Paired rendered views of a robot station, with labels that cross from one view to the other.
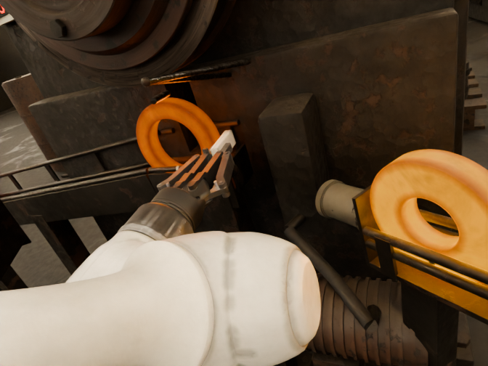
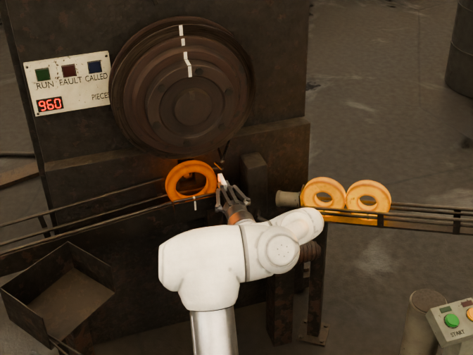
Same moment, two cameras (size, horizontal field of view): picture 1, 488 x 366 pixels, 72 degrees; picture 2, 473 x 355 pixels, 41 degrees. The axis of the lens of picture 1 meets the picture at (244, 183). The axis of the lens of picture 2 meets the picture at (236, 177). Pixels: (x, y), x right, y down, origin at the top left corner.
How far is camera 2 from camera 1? 184 cm
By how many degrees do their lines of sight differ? 40
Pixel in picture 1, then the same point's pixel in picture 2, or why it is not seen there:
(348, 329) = not seen: hidden behind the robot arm
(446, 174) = (329, 184)
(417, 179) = (321, 186)
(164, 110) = (194, 167)
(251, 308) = (317, 220)
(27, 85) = not seen: outside the picture
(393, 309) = not seen: hidden behind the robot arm
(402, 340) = (312, 246)
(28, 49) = (51, 129)
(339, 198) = (287, 197)
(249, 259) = (312, 211)
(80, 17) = (200, 139)
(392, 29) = (290, 127)
